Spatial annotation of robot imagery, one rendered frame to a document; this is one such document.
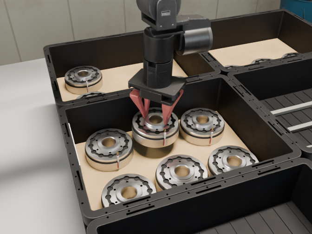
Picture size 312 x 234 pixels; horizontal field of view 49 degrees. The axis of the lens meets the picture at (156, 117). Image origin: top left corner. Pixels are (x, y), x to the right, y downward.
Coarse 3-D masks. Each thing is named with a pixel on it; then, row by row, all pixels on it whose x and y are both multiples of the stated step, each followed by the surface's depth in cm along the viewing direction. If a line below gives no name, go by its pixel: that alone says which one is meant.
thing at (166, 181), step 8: (168, 160) 70; (176, 160) 70; (184, 160) 70; (192, 160) 70; (160, 168) 68; (168, 168) 68; (200, 168) 68; (160, 176) 66; (168, 176) 66; (200, 176) 66; (160, 184) 65; (168, 184) 65; (176, 184) 65
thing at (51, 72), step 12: (108, 36) 99; (120, 36) 99; (48, 48) 93; (48, 60) 88; (204, 60) 88; (48, 72) 86; (216, 72) 83; (60, 96) 75; (96, 96) 76; (108, 96) 75
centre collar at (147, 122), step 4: (148, 116) 75; (152, 116) 75; (156, 116) 75; (160, 116) 75; (144, 120) 74; (148, 120) 74; (148, 124) 73; (152, 124) 72; (156, 124) 73; (160, 124) 73
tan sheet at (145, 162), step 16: (224, 128) 82; (80, 144) 78; (176, 144) 78; (192, 144) 78; (224, 144) 78; (240, 144) 78; (80, 160) 74; (144, 160) 74; (160, 160) 74; (96, 176) 70; (112, 176) 70; (96, 192) 67; (96, 208) 64
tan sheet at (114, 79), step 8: (136, 64) 106; (176, 64) 106; (104, 72) 102; (112, 72) 102; (120, 72) 102; (128, 72) 102; (136, 72) 102; (176, 72) 102; (184, 72) 102; (64, 80) 99; (104, 80) 99; (112, 80) 99; (120, 80) 99; (128, 80) 99; (64, 88) 96; (104, 88) 96; (112, 88) 96; (120, 88) 96; (128, 88) 96; (64, 96) 93; (72, 96) 93
